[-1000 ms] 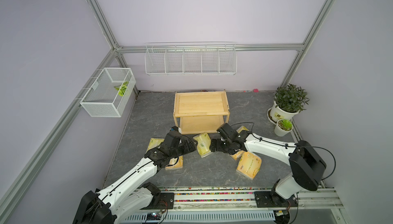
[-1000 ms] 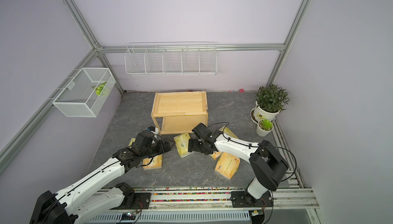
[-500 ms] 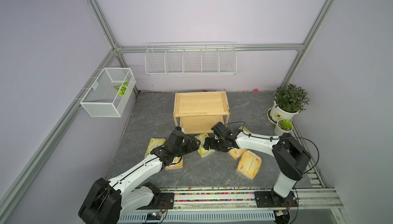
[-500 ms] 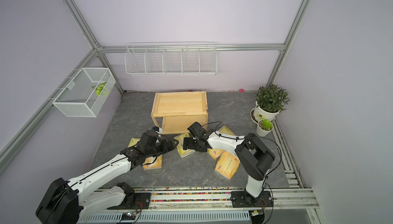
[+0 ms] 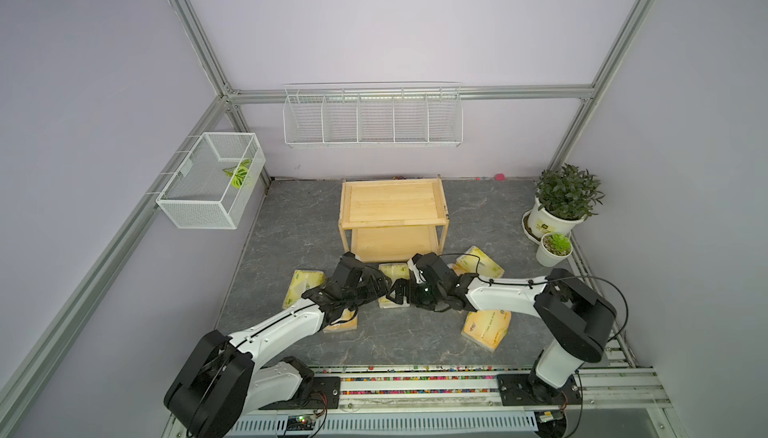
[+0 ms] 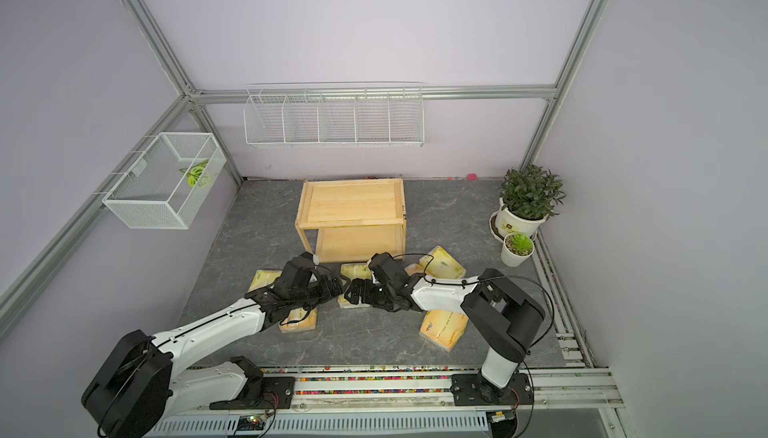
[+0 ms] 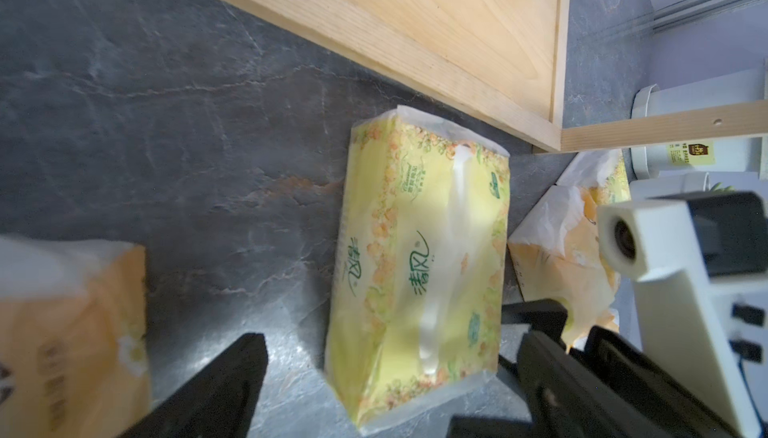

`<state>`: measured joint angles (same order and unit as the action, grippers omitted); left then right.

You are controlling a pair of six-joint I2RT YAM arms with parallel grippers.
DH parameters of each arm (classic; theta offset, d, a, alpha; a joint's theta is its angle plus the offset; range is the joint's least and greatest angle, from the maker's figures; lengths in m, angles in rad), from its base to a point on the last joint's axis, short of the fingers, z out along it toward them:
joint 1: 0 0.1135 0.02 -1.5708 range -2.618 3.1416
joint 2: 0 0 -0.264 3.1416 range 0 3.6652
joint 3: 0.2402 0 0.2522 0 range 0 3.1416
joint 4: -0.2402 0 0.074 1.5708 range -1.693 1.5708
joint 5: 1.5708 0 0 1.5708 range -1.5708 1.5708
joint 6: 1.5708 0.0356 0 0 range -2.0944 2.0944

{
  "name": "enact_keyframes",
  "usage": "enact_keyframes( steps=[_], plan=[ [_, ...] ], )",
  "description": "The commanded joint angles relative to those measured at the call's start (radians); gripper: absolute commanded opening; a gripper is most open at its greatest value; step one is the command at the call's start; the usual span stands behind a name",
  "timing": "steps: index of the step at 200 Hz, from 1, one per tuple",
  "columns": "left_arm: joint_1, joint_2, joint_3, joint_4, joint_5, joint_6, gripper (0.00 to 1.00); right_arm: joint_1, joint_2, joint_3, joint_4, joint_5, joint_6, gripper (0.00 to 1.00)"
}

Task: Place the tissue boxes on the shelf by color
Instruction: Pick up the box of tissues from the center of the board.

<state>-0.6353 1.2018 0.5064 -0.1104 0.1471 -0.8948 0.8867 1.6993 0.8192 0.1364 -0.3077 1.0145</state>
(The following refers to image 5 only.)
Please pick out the aluminium front rail frame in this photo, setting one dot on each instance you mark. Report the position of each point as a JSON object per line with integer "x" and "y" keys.
{"x": 455, "y": 400}

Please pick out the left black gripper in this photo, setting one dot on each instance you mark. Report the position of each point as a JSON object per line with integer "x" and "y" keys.
{"x": 372, "y": 292}

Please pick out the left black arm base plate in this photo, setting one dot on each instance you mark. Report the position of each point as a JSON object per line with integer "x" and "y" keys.
{"x": 318, "y": 390}

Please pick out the green leaf toy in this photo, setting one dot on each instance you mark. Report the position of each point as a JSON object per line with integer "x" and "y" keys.
{"x": 239, "y": 173}

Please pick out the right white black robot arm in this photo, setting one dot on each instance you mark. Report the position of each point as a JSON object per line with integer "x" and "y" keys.
{"x": 579, "y": 319}

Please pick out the orange tissue pack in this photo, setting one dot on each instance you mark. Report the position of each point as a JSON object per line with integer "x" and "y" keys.
{"x": 347, "y": 322}
{"x": 458, "y": 270}
{"x": 487, "y": 328}

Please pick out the small potted succulent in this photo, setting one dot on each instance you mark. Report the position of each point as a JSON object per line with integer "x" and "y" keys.
{"x": 553, "y": 249}

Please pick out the green tissue pack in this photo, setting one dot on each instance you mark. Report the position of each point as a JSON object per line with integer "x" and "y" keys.
{"x": 477, "y": 261}
{"x": 302, "y": 281}
{"x": 394, "y": 271}

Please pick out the wooden two-tier shelf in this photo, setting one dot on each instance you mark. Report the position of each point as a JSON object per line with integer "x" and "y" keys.
{"x": 392, "y": 220}

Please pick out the long white wire wall basket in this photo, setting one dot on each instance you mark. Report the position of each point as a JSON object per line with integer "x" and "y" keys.
{"x": 396, "y": 114}

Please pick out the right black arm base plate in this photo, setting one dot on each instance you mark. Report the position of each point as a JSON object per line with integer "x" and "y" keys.
{"x": 517, "y": 389}

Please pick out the large potted green plant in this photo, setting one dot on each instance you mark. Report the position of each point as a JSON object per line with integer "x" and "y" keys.
{"x": 564, "y": 198}

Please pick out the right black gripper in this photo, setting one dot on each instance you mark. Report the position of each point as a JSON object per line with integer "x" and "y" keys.
{"x": 410, "y": 284}

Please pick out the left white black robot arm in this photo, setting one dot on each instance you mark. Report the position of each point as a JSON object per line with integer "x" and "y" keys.
{"x": 226, "y": 376}

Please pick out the white wire side basket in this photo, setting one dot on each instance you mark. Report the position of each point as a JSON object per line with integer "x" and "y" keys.
{"x": 199, "y": 194}

